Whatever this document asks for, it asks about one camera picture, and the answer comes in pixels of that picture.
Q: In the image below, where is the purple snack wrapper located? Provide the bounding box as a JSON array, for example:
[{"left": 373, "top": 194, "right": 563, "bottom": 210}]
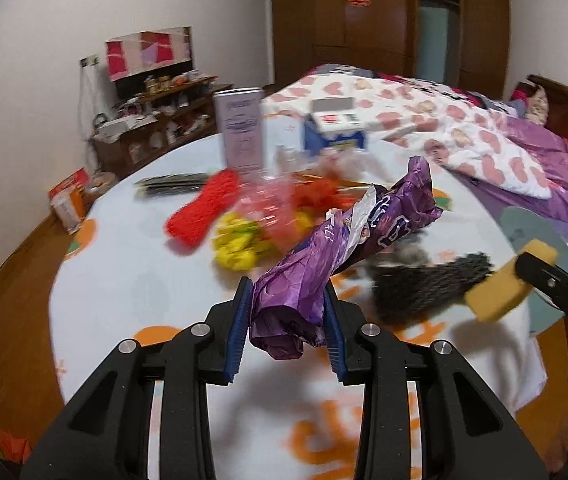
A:
[{"left": 248, "top": 156, "right": 444, "bottom": 361}]

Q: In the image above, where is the wooden shelf unit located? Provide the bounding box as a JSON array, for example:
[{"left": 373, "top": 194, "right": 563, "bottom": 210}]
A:
[{"left": 89, "top": 76, "right": 235, "bottom": 173}]

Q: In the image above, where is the red foam net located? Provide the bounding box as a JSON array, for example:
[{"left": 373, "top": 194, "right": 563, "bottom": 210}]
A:
[{"left": 165, "top": 169, "right": 241, "bottom": 248}]

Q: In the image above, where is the tall white box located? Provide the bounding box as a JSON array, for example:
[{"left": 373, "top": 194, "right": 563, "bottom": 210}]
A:
[{"left": 212, "top": 87, "right": 266, "bottom": 171}]

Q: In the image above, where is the blue white carton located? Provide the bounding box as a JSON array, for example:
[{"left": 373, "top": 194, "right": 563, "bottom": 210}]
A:
[{"left": 303, "top": 96, "right": 371, "bottom": 155}]

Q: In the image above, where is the purple duvet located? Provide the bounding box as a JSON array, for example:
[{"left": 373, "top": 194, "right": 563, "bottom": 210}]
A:
[{"left": 464, "top": 105, "right": 568, "bottom": 231}]

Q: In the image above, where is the orange white box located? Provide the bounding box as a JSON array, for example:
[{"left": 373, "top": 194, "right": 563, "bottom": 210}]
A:
[{"left": 48, "top": 167, "right": 91, "bottom": 233}]

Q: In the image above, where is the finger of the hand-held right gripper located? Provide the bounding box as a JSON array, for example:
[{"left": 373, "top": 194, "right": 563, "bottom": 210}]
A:
[{"left": 514, "top": 251, "right": 568, "bottom": 347}]

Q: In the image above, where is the white orange print tablecloth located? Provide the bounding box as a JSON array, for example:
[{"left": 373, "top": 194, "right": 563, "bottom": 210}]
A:
[{"left": 49, "top": 130, "right": 547, "bottom": 480}]

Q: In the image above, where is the grey mesh scrubber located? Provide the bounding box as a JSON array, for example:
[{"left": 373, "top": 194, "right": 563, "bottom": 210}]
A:
[{"left": 366, "top": 246, "right": 494, "bottom": 325}]

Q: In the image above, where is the frosted glass door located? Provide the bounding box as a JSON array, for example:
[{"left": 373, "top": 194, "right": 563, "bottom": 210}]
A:
[{"left": 416, "top": 0, "right": 452, "bottom": 86}]

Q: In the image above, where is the brown wooden wardrobe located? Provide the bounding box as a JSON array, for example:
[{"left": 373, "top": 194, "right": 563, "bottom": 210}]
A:
[{"left": 246, "top": 0, "right": 510, "bottom": 101}]

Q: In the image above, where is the red orange blue wrapper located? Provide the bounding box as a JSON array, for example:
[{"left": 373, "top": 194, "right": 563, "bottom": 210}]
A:
[{"left": 291, "top": 177, "right": 360, "bottom": 216}]

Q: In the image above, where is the yellow sponge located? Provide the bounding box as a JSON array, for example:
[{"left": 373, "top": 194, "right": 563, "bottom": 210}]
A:
[{"left": 465, "top": 240, "right": 560, "bottom": 322}]

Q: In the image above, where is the pink transparent plastic bag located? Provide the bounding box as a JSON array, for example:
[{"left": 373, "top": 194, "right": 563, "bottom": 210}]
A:
[{"left": 236, "top": 180, "right": 315, "bottom": 248}]

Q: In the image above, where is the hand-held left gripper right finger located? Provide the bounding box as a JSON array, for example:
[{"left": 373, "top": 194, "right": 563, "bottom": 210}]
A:
[{"left": 323, "top": 285, "right": 549, "bottom": 480}]

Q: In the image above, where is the floral pillow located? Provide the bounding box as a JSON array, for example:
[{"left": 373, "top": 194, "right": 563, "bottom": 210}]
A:
[{"left": 523, "top": 85, "right": 550, "bottom": 123}]

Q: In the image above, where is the yellow wrapper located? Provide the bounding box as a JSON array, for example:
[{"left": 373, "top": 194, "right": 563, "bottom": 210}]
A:
[{"left": 212, "top": 211, "right": 275, "bottom": 273}]

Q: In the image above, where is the round metal bin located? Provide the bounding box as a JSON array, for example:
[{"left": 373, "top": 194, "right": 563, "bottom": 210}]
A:
[{"left": 498, "top": 205, "right": 568, "bottom": 336}]

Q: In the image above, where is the white heart print blanket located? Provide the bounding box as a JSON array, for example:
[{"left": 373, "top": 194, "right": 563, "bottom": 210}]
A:
[{"left": 261, "top": 64, "right": 555, "bottom": 200}]

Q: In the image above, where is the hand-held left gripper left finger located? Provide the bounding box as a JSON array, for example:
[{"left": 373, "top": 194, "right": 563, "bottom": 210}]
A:
[{"left": 20, "top": 276, "right": 255, "bottom": 480}]

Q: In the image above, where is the clear plastic bag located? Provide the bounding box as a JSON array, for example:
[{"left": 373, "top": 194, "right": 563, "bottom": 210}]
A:
[{"left": 314, "top": 152, "right": 365, "bottom": 181}]

